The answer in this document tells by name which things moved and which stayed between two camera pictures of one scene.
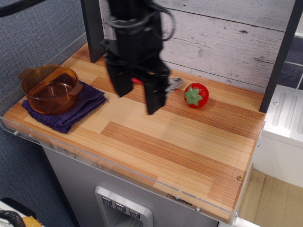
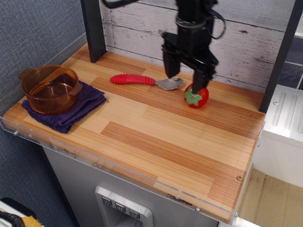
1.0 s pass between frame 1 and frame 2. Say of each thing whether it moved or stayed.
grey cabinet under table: stayed
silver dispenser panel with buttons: stayed
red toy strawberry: stayed
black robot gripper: moved
